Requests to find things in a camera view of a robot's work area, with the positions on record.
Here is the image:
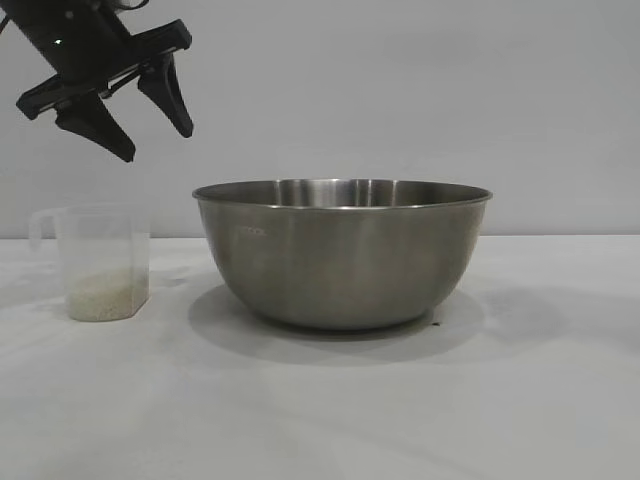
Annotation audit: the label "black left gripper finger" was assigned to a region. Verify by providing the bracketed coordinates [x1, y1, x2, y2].
[54, 93, 137, 163]
[137, 52, 195, 139]

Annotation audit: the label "clear plastic measuring cup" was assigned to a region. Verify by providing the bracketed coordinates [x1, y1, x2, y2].
[27, 202, 153, 322]

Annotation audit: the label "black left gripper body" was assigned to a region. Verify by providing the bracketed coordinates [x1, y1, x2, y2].
[0, 0, 194, 120]

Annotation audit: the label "white rice grains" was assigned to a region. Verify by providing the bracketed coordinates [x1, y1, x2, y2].
[68, 269, 150, 322]

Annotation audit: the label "stainless steel mixing bowl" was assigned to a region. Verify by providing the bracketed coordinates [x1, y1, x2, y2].
[191, 178, 493, 332]

